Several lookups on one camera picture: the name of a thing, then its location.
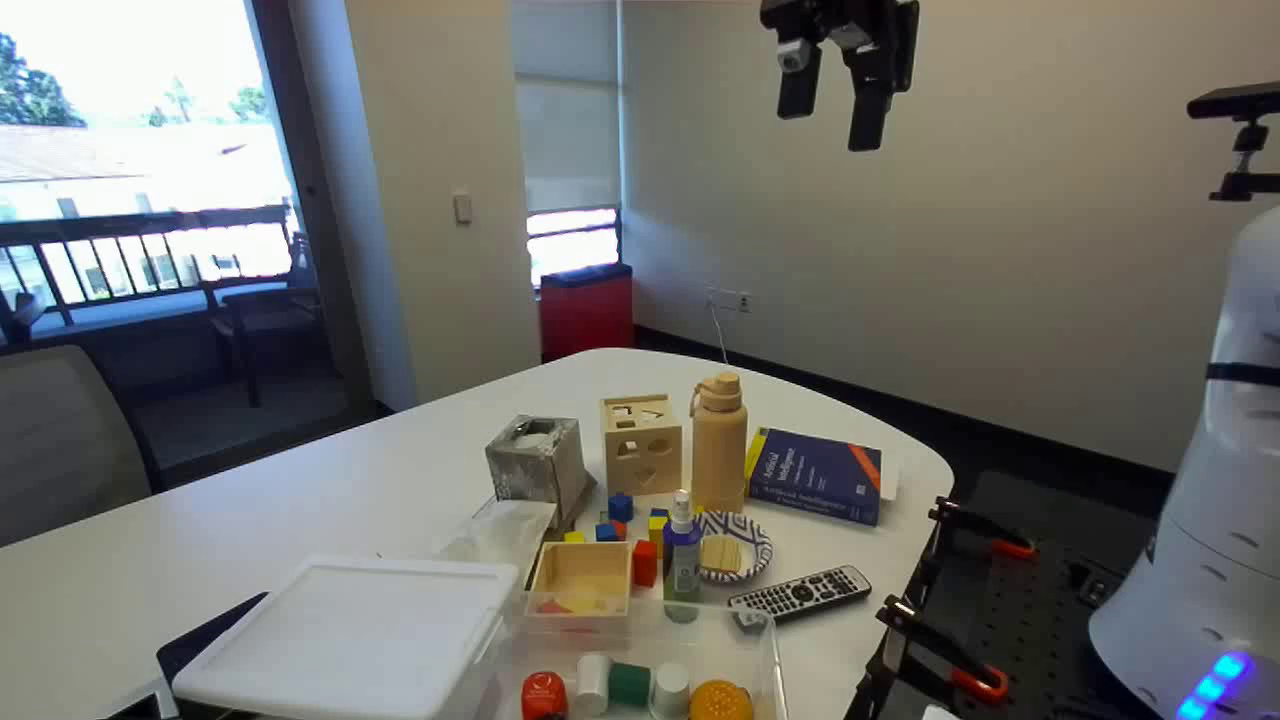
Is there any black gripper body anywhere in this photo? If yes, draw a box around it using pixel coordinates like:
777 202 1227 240
758 0 925 95

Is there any white window blind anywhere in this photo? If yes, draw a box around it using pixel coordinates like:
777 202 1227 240
512 0 630 216

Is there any red storage bin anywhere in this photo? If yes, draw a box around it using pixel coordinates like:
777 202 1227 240
537 259 640 363

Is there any blue book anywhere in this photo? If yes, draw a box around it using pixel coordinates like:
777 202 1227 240
743 422 891 527

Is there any wooden shape sorter box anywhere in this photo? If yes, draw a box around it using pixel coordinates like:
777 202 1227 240
601 391 690 499

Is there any black orange clamp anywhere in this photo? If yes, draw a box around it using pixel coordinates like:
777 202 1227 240
925 493 1043 565
873 593 1016 708

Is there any grey cube box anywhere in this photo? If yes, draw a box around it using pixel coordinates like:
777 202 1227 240
482 411 601 531

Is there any patterned blue white plate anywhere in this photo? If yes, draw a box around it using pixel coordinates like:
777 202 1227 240
693 508 777 586

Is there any small clear bottle blue label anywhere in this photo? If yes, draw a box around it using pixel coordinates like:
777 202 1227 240
659 495 708 603

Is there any black remote control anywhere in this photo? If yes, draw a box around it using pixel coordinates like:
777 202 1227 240
743 561 875 626

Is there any small wooden tray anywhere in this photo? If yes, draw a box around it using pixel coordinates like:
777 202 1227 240
526 536 640 625

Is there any clear plastic bin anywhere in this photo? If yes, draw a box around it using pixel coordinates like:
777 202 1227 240
488 585 791 720

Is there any dark outdoor chair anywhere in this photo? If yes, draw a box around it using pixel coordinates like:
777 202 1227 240
195 236 329 409

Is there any white cylinder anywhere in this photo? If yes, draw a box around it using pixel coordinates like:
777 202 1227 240
649 659 697 720
568 649 612 720

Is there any orange ball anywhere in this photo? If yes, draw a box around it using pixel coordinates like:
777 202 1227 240
685 677 759 720

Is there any green cube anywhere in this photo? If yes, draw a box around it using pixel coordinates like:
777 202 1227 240
606 659 656 710

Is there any red ball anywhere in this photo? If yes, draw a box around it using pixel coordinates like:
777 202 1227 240
517 668 571 720

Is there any balcony railing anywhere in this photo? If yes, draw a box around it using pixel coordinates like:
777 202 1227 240
0 200 299 328

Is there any grey office chair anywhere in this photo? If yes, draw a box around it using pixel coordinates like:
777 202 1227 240
0 339 159 552

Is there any black camera on mount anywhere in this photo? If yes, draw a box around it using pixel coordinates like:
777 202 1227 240
1183 80 1280 209

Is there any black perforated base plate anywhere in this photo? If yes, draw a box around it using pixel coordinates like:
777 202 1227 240
844 464 1176 720

